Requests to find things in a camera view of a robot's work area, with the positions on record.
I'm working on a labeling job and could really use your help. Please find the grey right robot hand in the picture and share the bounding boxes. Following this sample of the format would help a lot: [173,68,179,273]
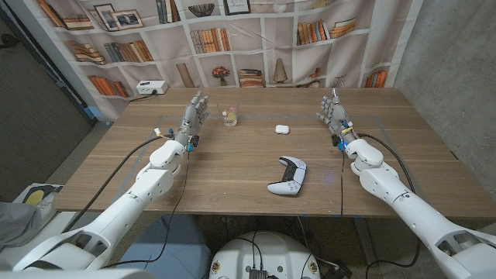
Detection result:
[315,88,360,146]

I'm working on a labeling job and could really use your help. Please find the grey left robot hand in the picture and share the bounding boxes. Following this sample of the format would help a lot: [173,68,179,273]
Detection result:
[173,90,211,147]

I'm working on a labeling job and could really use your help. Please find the clear glass cup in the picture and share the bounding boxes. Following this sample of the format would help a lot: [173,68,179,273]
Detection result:
[217,101,239,128]

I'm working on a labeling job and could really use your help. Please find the white power strip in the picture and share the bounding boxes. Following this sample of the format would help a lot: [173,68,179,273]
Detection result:
[136,80,169,95]

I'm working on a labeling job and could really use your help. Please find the grey tape outline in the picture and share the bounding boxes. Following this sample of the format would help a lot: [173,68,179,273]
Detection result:
[112,114,427,212]

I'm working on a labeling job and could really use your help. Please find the white game controller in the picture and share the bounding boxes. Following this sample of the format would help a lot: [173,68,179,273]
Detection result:
[267,156,308,196]

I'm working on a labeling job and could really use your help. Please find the printed bookshelf backdrop cloth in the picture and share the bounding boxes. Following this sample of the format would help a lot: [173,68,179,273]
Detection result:
[36,0,423,121]

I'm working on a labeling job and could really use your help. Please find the blue floor pad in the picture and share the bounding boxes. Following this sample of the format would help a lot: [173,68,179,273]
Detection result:
[118,215,212,279]

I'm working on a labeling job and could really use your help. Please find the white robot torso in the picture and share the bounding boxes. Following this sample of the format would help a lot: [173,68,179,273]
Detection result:
[208,231,322,279]

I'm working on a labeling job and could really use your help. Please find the white sheet with yellow shape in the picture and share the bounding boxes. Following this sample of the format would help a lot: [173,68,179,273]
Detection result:
[13,183,65,222]

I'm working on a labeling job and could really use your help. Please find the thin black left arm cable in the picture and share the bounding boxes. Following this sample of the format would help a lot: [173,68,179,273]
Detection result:
[102,149,191,270]

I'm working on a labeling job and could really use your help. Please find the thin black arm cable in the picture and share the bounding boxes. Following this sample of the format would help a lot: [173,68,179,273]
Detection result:
[102,149,191,270]
[339,150,346,218]

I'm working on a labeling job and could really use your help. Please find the black power strip cord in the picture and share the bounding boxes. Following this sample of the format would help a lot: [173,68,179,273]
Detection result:
[129,91,158,104]

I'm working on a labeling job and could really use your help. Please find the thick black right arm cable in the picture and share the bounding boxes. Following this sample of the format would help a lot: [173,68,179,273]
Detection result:
[356,133,422,270]

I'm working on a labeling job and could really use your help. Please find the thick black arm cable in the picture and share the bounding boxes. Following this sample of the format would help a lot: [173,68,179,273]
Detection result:
[356,133,422,270]
[61,133,175,233]

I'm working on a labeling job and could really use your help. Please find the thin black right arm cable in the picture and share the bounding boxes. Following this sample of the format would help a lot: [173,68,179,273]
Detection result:
[339,150,346,218]

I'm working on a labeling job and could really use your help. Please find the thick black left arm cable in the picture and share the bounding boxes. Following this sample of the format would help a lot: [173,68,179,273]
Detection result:
[61,133,175,233]

